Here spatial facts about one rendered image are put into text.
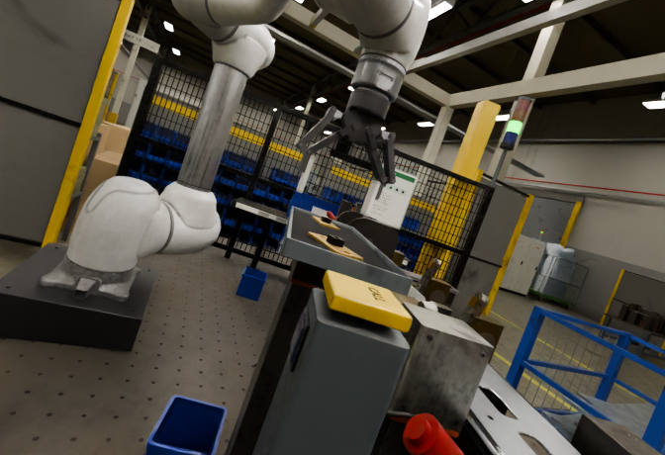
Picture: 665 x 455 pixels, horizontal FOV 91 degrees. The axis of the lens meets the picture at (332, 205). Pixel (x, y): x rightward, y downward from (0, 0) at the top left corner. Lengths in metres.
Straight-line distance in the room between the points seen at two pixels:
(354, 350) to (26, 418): 0.66
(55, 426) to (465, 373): 0.66
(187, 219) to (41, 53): 2.17
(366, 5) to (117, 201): 0.69
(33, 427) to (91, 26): 2.57
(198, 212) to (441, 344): 0.79
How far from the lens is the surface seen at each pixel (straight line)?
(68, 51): 2.99
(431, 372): 0.46
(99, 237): 0.95
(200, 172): 1.05
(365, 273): 0.34
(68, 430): 0.79
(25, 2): 3.12
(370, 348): 0.24
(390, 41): 0.61
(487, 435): 0.54
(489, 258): 4.42
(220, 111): 1.05
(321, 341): 0.24
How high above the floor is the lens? 1.22
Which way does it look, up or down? 3 degrees down
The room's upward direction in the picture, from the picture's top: 20 degrees clockwise
